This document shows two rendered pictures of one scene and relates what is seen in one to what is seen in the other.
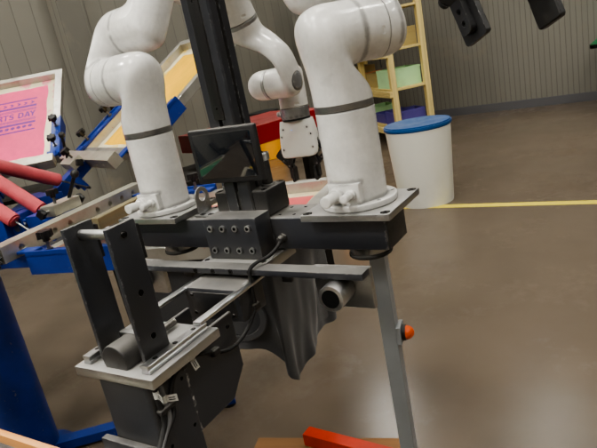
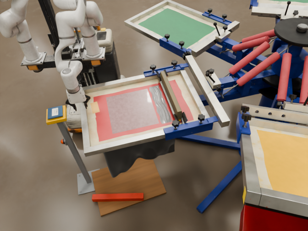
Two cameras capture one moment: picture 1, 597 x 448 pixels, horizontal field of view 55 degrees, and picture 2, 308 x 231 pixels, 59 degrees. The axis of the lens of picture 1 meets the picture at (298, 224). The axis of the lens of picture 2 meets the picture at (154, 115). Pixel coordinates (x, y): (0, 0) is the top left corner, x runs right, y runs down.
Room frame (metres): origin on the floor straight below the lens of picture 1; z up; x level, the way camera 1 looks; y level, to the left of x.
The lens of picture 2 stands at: (2.78, -0.32, 2.26)
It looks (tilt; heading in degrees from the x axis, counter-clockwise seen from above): 48 degrees down; 147
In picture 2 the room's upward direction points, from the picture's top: 5 degrees counter-clockwise
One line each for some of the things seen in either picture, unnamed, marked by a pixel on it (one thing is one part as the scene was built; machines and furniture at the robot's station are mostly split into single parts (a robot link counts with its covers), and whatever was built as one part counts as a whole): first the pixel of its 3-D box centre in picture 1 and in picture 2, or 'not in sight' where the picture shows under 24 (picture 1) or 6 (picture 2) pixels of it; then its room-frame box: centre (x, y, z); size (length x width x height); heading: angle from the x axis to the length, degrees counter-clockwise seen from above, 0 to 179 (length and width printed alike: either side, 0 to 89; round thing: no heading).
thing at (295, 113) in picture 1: (292, 112); (74, 86); (1.53, -0.04, 1.24); 0.09 x 0.07 x 0.03; 67
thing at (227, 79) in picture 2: (52, 220); (220, 83); (1.89, 0.81, 1.02); 0.17 x 0.06 x 0.05; 67
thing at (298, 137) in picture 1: (298, 134); (75, 94); (1.52, -0.05, 1.18); 0.10 x 0.08 x 0.11; 67
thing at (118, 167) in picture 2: not in sight; (142, 152); (1.84, 0.16, 0.74); 0.46 x 0.04 x 0.42; 67
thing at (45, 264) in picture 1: (75, 257); (163, 73); (1.51, 0.62, 0.98); 0.30 x 0.05 x 0.07; 67
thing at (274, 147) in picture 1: (267, 134); not in sight; (8.39, 0.18, 0.34); 0.45 x 0.43 x 0.69; 56
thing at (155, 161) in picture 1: (154, 173); (91, 42); (1.14, 0.27, 1.21); 0.16 x 0.13 x 0.15; 146
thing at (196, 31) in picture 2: not in sight; (188, 21); (1.18, 1.15, 1.05); 1.08 x 0.61 x 0.23; 7
